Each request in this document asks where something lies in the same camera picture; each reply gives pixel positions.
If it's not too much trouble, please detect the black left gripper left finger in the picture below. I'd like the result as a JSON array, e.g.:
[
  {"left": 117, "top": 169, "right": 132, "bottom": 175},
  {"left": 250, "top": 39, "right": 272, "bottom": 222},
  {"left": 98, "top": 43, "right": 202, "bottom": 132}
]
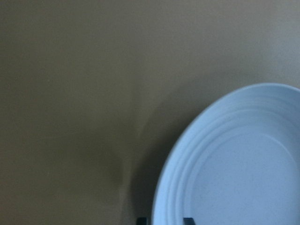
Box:
[{"left": 136, "top": 217, "right": 147, "bottom": 225}]

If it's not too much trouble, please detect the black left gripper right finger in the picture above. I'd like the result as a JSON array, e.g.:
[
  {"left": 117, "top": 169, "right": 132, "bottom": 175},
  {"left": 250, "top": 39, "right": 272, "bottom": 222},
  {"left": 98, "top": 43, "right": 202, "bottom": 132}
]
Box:
[{"left": 183, "top": 217, "right": 195, "bottom": 225}]

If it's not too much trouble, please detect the blue plate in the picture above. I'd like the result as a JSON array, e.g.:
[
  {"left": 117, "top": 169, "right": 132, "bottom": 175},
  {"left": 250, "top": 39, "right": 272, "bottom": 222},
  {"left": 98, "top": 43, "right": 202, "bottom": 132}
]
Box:
[{"left": 151, "top": 83, "right": 300, "bottom": 225}]

